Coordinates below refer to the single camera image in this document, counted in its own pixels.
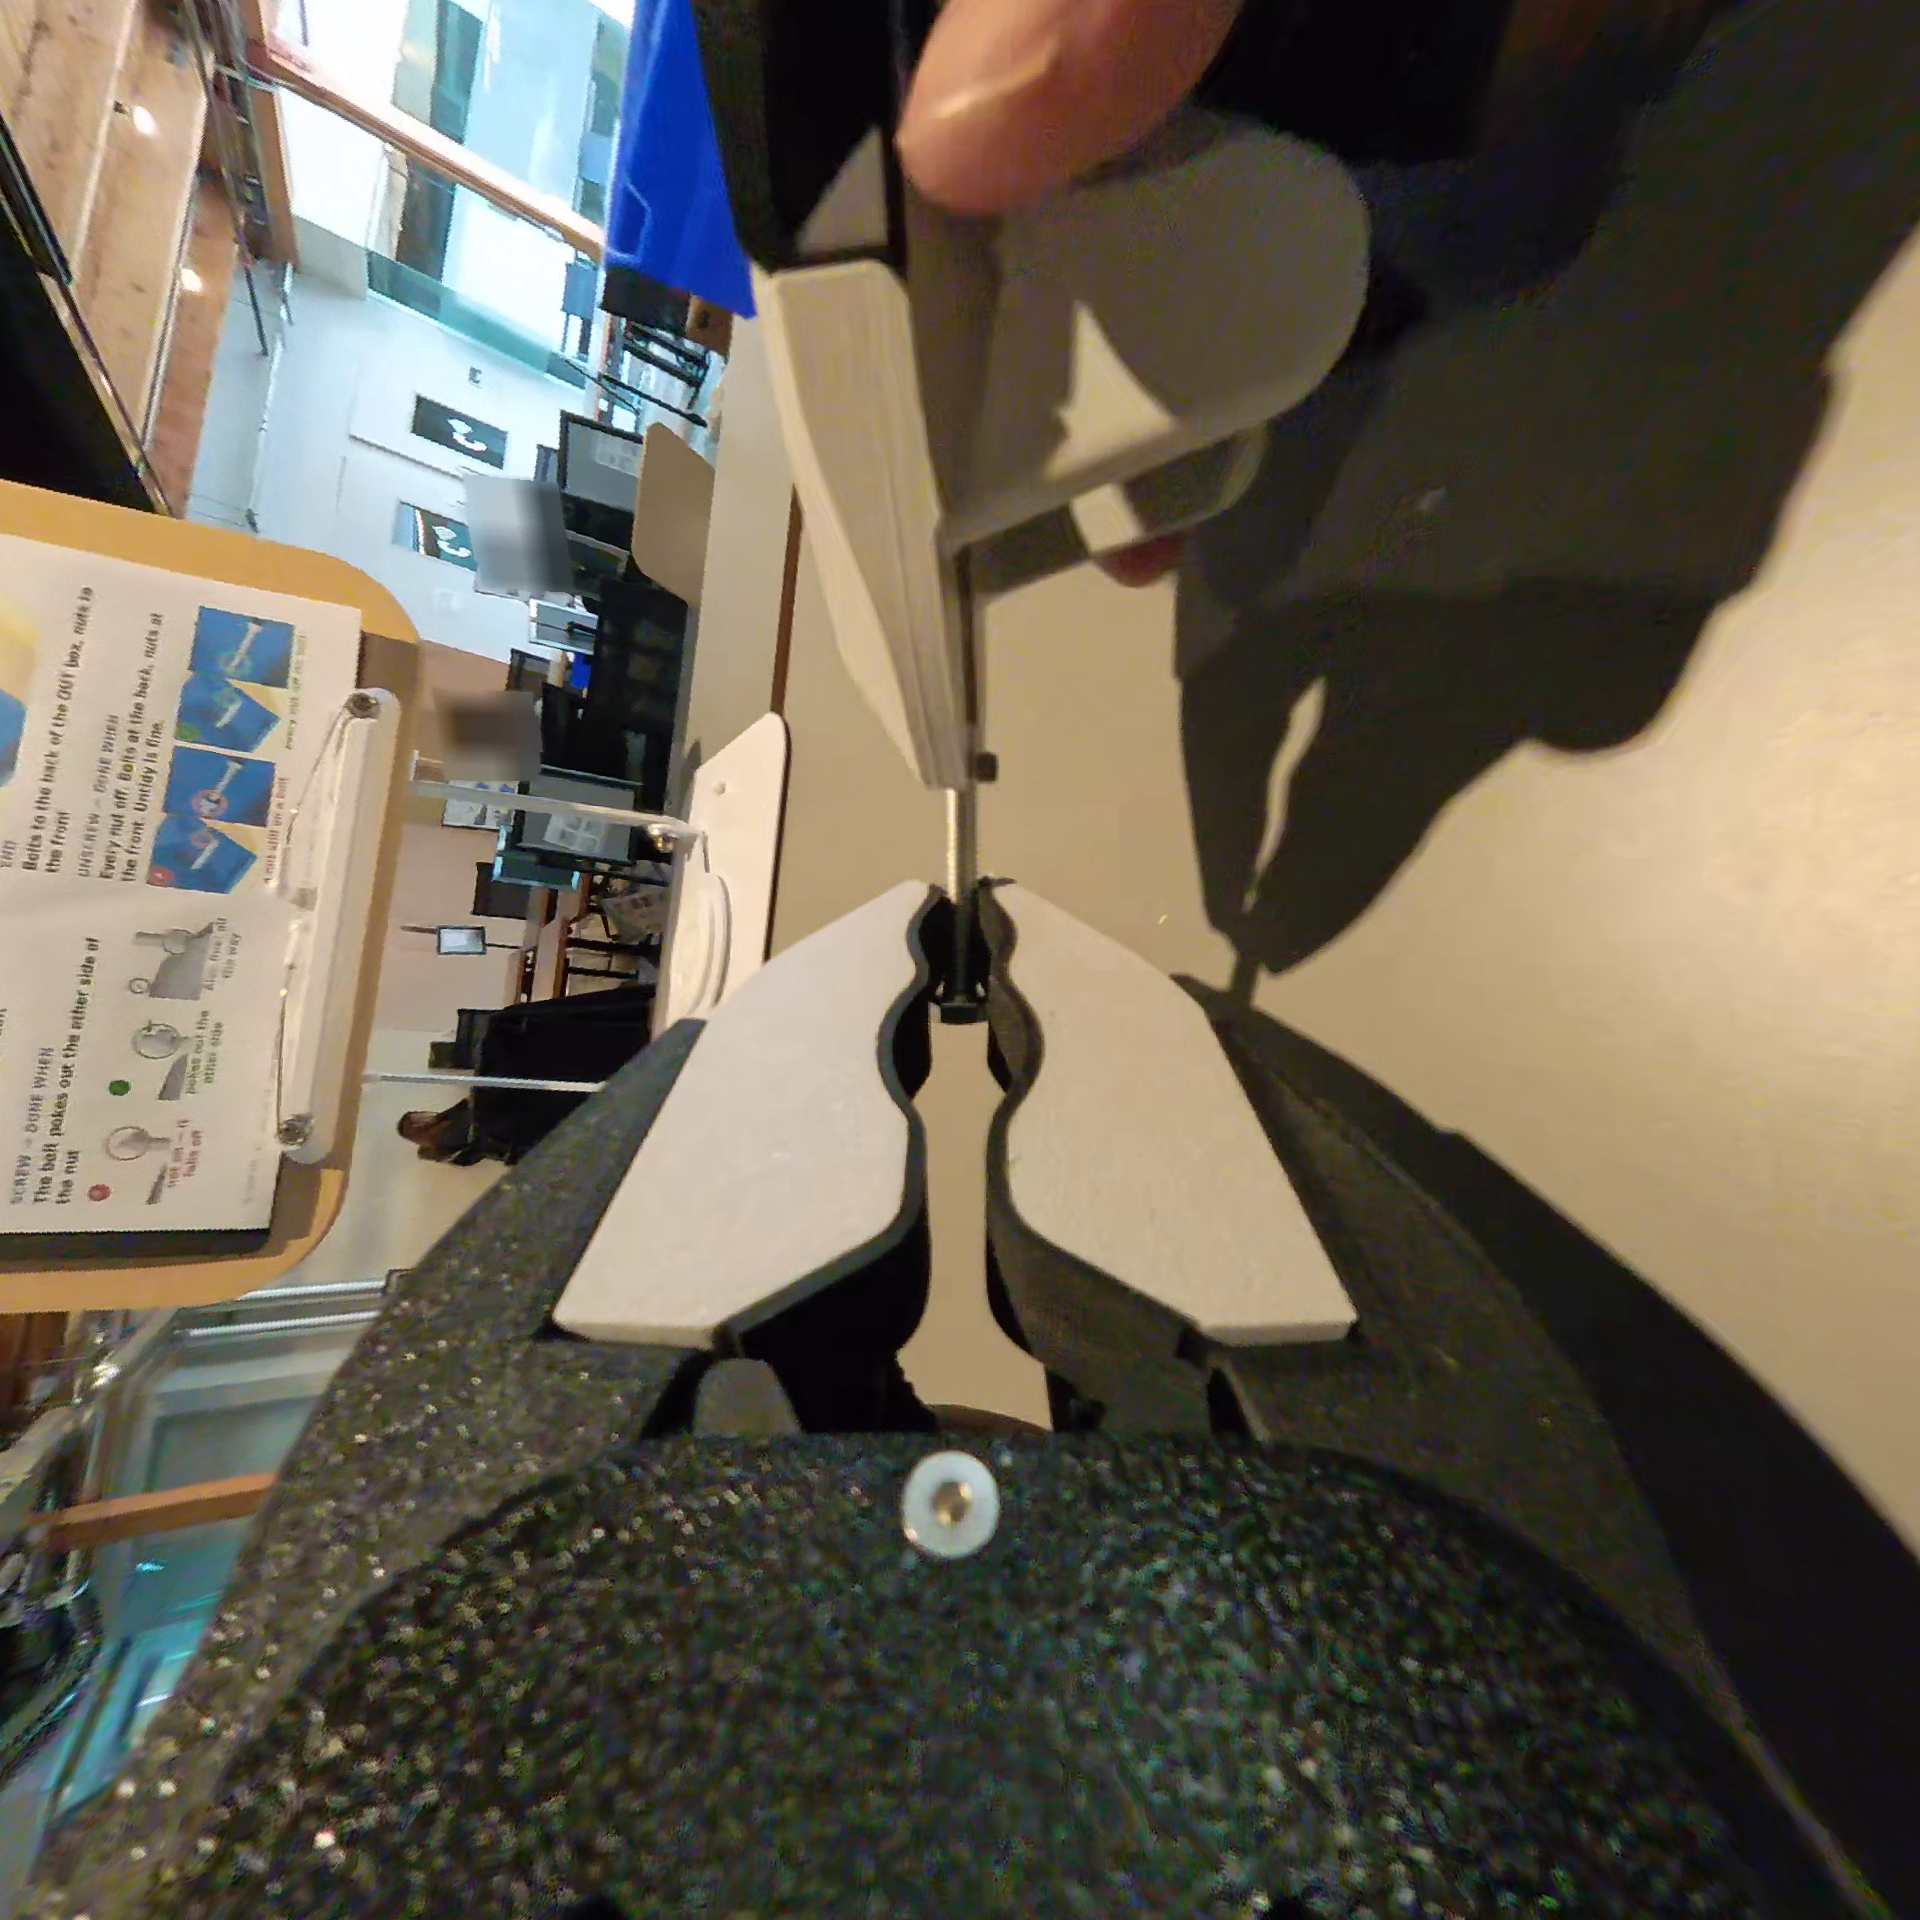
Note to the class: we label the wooden chair back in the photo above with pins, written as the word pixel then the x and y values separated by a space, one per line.
pixel 676 510

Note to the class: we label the black crate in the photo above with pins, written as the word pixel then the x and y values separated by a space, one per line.
pixel 638 674

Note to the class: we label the printed instruction sheet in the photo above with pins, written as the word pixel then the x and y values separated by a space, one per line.
pixel 120 902

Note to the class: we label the wooden document board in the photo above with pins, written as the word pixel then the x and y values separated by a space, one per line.
pixel 383 662

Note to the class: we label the blue plastic bin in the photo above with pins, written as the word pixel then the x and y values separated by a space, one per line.
pixel 676 149

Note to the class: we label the person's right hand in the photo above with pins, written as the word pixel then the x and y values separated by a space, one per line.
pixel 1049 89

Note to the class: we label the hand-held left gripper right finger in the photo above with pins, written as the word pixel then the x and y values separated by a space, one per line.
pixel 1156 1142

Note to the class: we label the silver threaded bolt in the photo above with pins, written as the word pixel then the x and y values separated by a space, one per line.
pixel 960 870

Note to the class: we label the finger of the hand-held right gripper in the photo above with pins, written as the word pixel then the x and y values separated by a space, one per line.
pixel 862 450

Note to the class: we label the white clip bar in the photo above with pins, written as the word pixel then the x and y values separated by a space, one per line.
pixel 341 902

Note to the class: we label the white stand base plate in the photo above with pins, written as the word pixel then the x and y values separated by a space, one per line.
pixel 749 809

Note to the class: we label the black wall sign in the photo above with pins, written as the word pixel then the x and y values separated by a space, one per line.
pixel 457 428
pixel 436 533

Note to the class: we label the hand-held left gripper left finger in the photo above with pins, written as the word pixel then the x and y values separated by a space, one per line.
pixel 750 1142

